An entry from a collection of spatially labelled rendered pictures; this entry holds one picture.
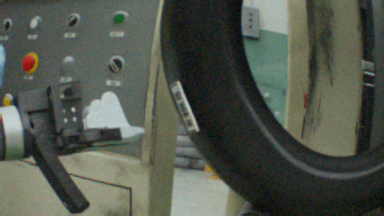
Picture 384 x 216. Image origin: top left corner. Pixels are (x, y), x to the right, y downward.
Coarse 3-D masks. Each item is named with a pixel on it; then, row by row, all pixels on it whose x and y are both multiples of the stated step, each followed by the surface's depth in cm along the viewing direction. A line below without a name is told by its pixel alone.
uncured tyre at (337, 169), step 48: (192, 0) 136; (240, 0) 163; (192, 48) 136; (240, 48) 163; (192, 96) 138; (240, 96) 135; (240, 144) 136; (288, 144) 163; (240, 192) 140; (288, 192) 136; (336, 192) 134
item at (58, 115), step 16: (16, 96) 122; (32, 96) 123; (48, 96) 124; (64, 96) 126; (80, 96) 125; (32, 112) 122; (48, 112) 124; (64, 112) 124; (80, 112) 126; (32, 128) 123; (48, 128) 124; (64, 128) 123; (80, 128) 124; (64, 144) 122; (80, 144) 124
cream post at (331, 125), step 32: (320, 0) 172; (352, 0) 171; (320, 32) 172; (352, 32) 171; (320, 64) 172; (352, 64) 171; (320, 96) 173; (352, 96) 172; (320, 128) 173; (352, 128) 172
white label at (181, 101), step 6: (174, 84) 138; (174, 90) 139; (180, 90) 136; (180, 96) 137; (180, 102) 138; (186, 102) 136; (180, 108) 139; (186, 108) 137; (186, 114) 138; (186, 120) 139; (192, 120) 136; (192, 126) 137; (192, 132) 139
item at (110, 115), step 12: (108, 96) 129; (108, 108) 129; (120, 108) 130; (96, 120) 127; (108, 120) 129; (120, 120) 130; (132, 132) 130; (144, 132) 133; (96, 144) 127; (108, 144) 129
